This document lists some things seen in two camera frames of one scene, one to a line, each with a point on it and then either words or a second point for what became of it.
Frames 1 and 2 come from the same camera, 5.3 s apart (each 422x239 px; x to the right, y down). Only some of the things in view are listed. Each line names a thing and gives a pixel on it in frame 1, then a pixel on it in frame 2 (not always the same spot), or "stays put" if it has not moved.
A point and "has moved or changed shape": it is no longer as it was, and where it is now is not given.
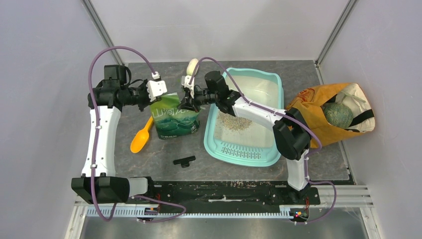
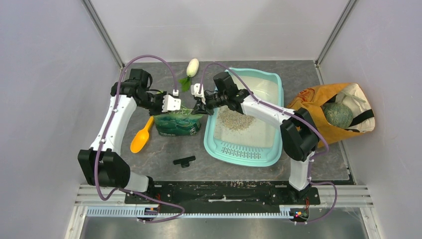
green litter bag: (169, 120) has moved or changed shape
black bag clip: (184, 162) stays put
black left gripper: (147, 101) -> (159, 110)
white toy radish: (191, 65) stays put
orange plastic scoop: (140, 140) stays put
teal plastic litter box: (231, 141) stays put
